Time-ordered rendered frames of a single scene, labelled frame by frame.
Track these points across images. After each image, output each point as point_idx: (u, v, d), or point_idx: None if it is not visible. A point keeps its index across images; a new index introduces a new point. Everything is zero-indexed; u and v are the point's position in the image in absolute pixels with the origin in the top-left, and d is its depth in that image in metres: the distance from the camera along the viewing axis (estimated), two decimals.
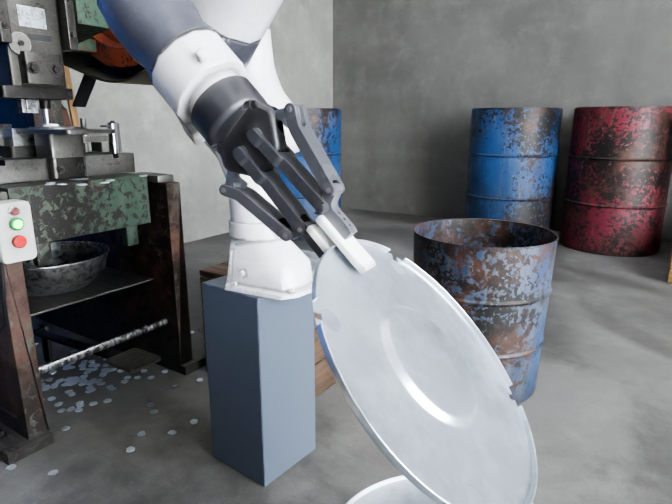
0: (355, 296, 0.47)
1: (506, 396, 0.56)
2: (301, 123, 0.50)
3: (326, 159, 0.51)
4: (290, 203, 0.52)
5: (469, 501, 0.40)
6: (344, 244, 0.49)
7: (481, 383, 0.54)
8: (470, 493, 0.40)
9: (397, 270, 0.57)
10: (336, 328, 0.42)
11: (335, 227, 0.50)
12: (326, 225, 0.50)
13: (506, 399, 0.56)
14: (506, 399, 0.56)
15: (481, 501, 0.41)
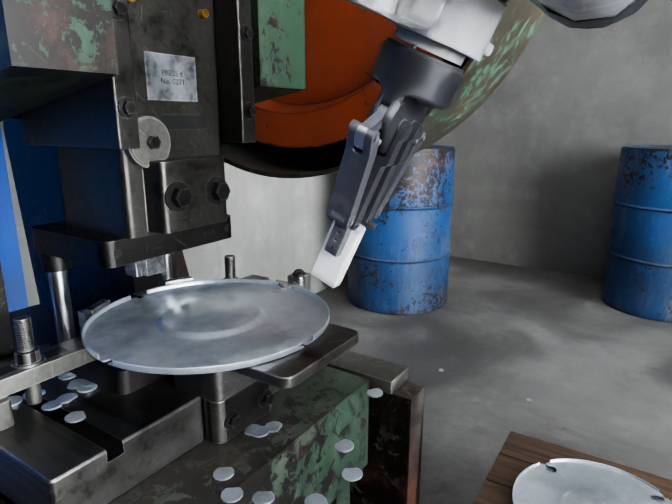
0: (284, 304, 0.68)
1: (117, 355, 0.53)
2: None
3: None
4: (366, 196, 0.48)
5: (151, 296, 0.71)
6: (350, 259, 0.52)
7: (154, 342, 0.57)
8: (151, 298, 0.71)
9: (289, 339, 0.57)
10: (272, 290, 0.74)
11: (353, 239, 0.52)
12: (360, 238, 0.51)
13: (116, 354, 0.54)
14: (116, 354, 0.54)
15: (141, 300, 0.70)
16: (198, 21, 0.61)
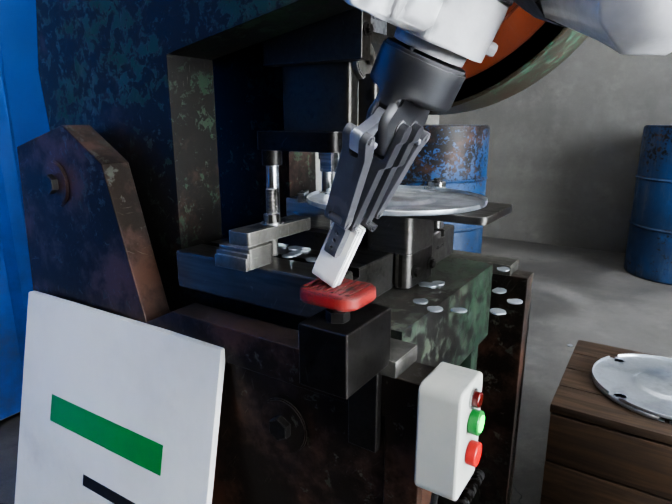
0: None
1: (470, 206, 0.77)
2: None
3: None
4: (365, 197, 0.48)
5: None
6: (351, 259, 0.52)
7: (445, 203, 0.80)
8: None
9: (423, 191, 0.94)
10: None
11: (353, 239, 0.52)
12: (360, 239, 0.51)
13: (468, 206, 0.77)
14: (469, 206, 0.77)
15: None
16: None
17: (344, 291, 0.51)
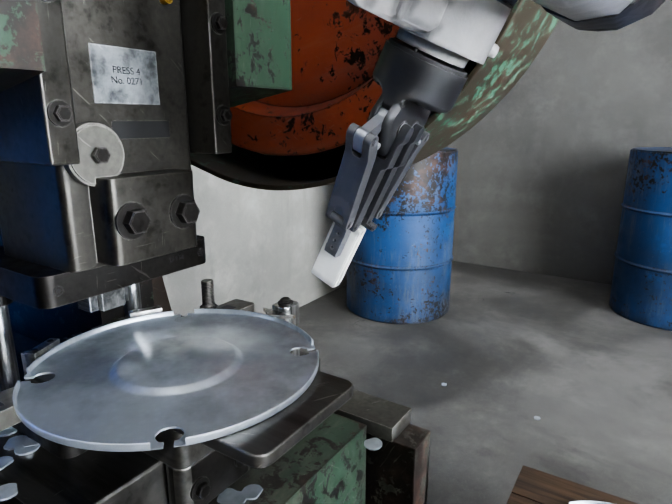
0: (119, 414, 0.44)
1: (186, 318, 0.65)
2: None
3: None
4: (366, 197, 0.48)
5: None
6: (350, 259, 0.52)
7: (180, 331, 0.61)
8: None
9: None
10: None
11: (353, 239, 0.52)
12: (361, 238, 0.51)
13: (189, 318, 0.65)
14: (189, 318, 0.65)
15: None
16: (160, 7, 0.50)
17: None
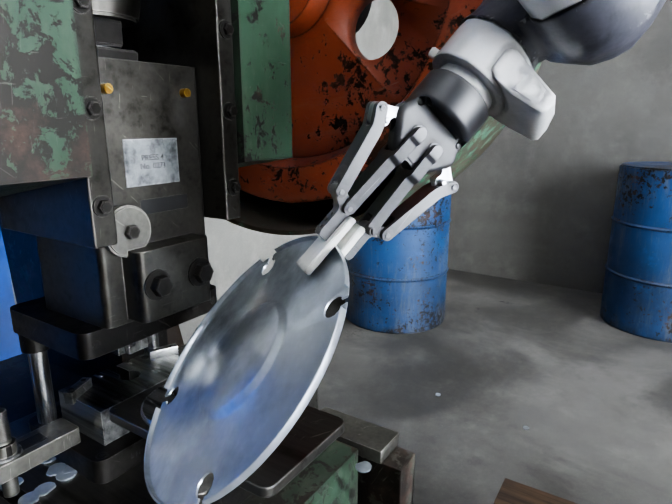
0: (293, 364, 0.43)
1: None
2: (369, 121, 0.49)
3: (349, 160, 0.49)
4: (377, 200, 0.52)
5: None
6: (316, 239, 0.52)
7: (192, 384, 0.56)
8: None
9: None
10: None
11: (330, 225, 0.51)
12: None
13: None
14: None
15: None
16: (180, 100, 0.59)
17: None
